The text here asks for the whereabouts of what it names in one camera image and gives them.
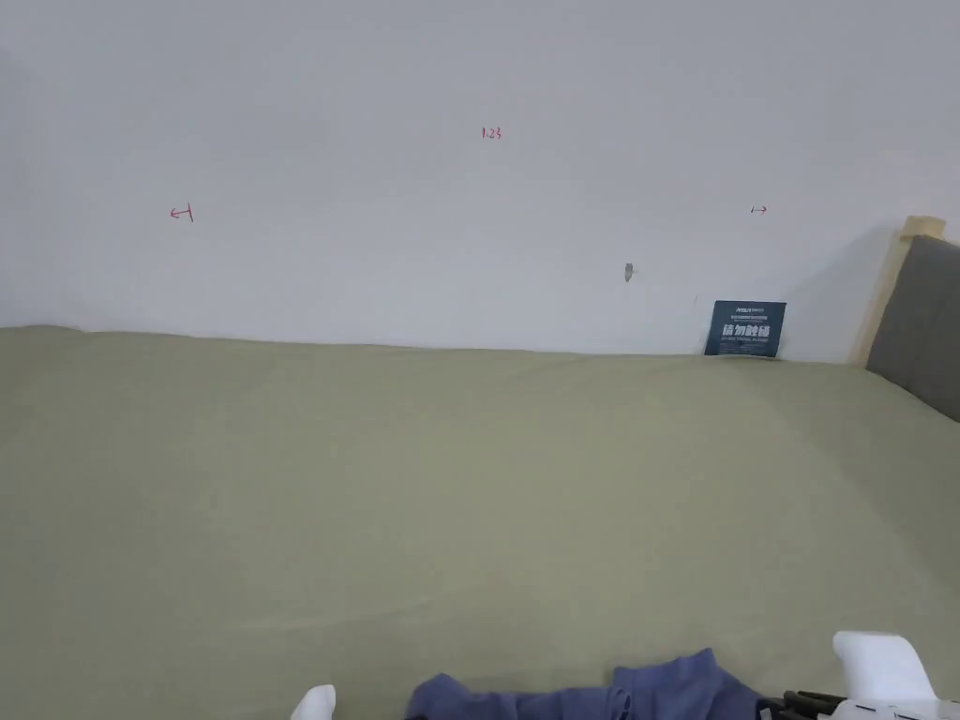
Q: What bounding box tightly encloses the dark blue shirt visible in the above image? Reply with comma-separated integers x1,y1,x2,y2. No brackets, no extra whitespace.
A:
405,648,788,720

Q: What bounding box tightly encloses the bed with pale green sheet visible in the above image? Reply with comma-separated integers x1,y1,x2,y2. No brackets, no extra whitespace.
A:
0,324,960,720

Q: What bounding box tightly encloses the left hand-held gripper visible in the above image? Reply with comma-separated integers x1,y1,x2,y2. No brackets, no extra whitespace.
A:
290,683,338,720

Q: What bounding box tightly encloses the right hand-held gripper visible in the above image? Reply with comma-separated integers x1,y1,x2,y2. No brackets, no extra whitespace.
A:
772,630,940,720

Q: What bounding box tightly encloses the grey padded headboard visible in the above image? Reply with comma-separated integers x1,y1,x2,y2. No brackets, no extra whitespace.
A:
850,215,960,423

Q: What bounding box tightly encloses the dark blue sign card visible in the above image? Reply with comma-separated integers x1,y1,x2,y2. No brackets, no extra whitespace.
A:
703,299,788,360

